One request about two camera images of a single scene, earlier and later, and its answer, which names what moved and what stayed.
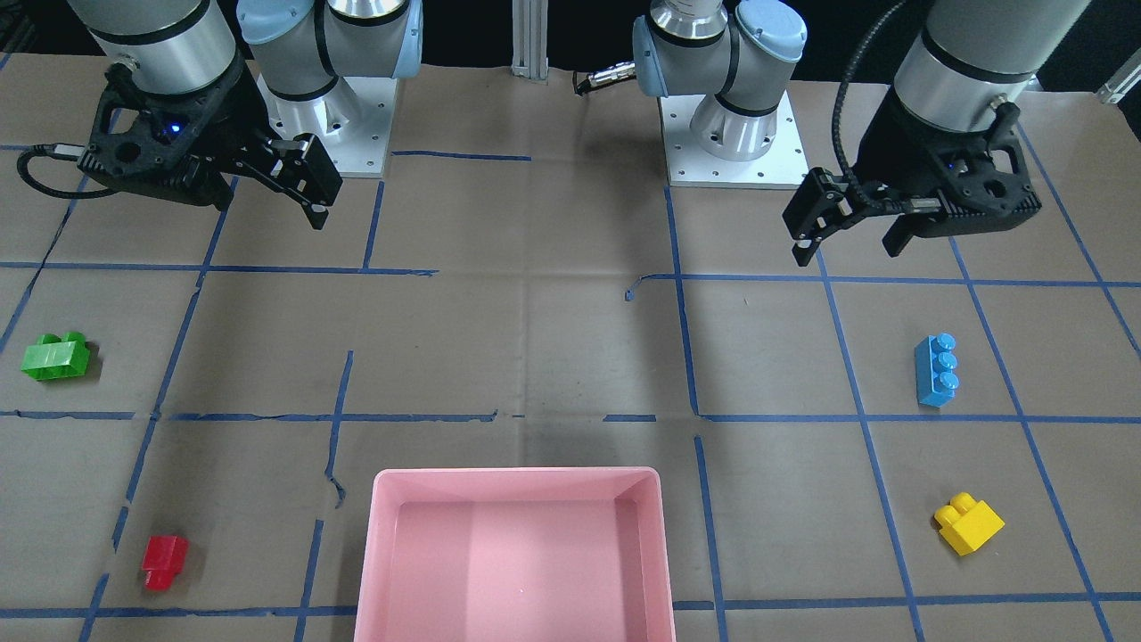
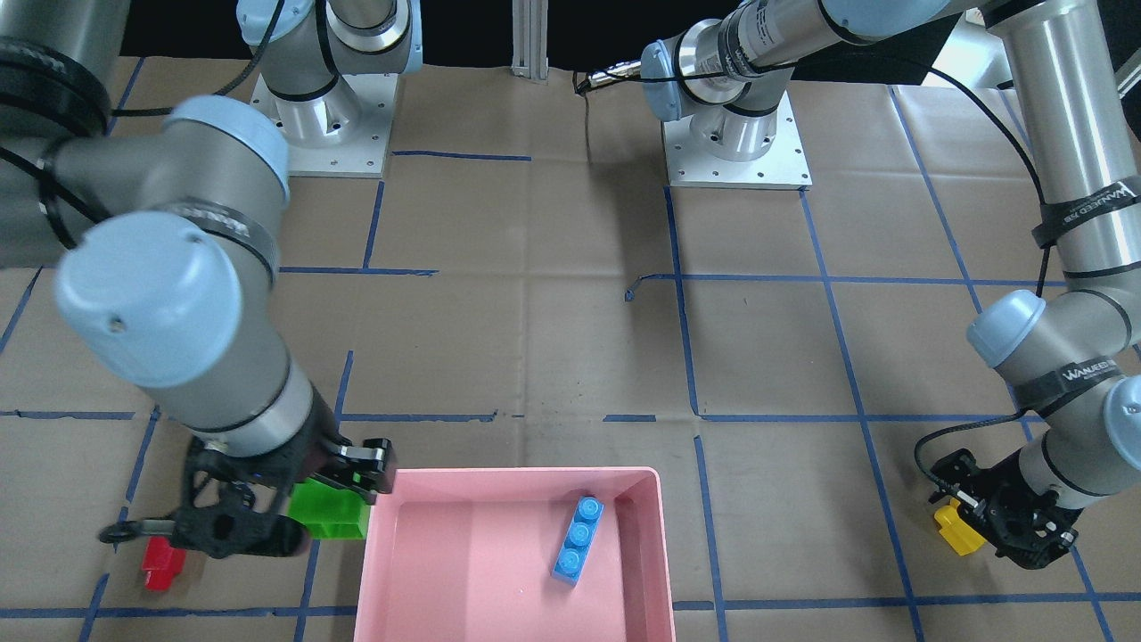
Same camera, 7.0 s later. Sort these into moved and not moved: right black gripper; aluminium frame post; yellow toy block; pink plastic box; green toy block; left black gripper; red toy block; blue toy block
Moved: green toy block; right black gripper; blue toy block; left black gripper
Not moved: aluminium frame post; red toy block; yellow toy block; pink plastic box
